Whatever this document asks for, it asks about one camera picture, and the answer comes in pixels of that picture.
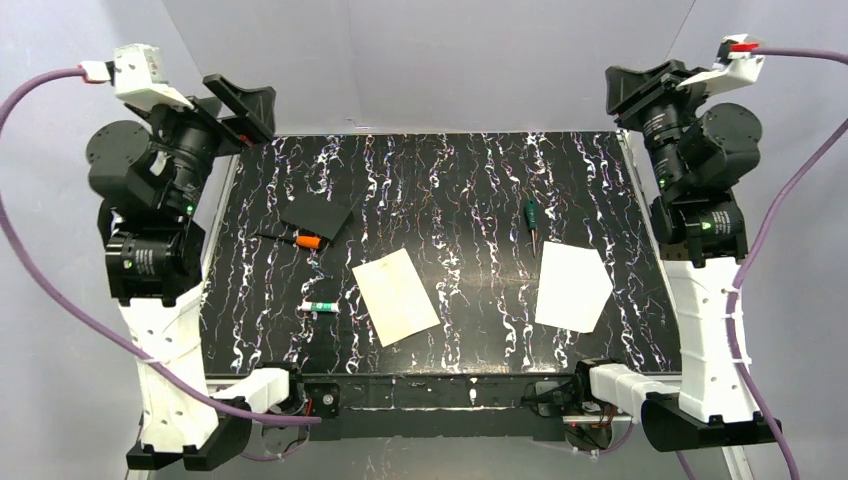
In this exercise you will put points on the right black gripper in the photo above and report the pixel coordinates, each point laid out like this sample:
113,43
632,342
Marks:
649,98

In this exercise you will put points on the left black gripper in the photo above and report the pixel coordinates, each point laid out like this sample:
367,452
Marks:
229,116

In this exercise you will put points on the white green glue stick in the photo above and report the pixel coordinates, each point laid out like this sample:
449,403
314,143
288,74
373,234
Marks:
319,307

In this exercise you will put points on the white envelope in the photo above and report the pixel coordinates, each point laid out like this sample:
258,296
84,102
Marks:
574,287

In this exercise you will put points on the cream letter paper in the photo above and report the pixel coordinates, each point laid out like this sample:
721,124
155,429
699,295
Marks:
395,297

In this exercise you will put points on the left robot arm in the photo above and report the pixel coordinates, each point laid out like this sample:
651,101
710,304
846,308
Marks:
150,173

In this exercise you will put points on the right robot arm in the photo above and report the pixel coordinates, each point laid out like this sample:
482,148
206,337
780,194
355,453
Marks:
698,153

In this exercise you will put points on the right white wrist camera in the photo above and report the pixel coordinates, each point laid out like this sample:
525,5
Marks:
735,67

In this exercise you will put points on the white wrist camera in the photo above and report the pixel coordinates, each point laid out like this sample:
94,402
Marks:
137,76
735,67

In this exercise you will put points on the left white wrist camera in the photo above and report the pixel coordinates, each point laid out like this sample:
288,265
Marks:
137,76

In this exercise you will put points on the green handled screwdriver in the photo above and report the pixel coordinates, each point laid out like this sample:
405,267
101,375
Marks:
530,212

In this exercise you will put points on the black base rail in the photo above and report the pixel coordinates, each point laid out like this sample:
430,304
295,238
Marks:
365,406

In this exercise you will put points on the aluminium table frame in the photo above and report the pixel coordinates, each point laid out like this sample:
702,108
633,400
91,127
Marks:
737,463

